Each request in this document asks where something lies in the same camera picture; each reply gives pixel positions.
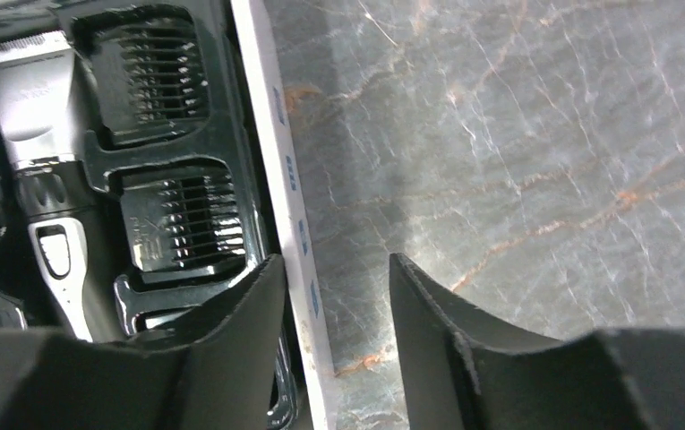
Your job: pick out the silver hair clipper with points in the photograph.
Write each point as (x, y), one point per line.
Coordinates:
(42, 120)

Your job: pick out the white clipper kit box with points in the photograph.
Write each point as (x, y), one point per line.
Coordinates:
(247, 131)

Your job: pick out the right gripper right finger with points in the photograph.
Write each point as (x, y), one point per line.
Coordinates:
(463, 368)

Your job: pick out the black clipper comb in tray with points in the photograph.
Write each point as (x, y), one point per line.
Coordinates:
(150, 81)

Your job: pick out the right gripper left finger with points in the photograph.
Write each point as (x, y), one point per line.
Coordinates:
(211, 368)

